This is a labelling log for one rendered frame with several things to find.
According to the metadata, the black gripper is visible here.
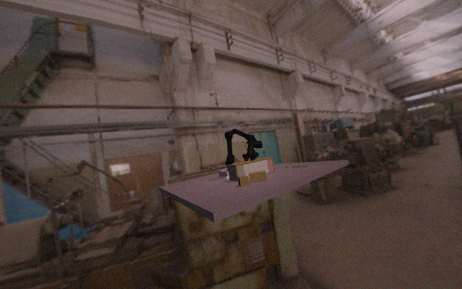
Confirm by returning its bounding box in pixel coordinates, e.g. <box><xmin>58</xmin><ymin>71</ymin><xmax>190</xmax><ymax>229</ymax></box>
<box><xmin>243</xmin><ymin>147</ymin><xmax>258</xmax><ymax>162</ymax></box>

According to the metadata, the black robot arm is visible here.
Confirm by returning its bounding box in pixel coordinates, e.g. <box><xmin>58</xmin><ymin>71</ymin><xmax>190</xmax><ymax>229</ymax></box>
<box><xmin>225</xmin><ymin>129</ymin><xmax>262</xmax><ymax>166</ymax></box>

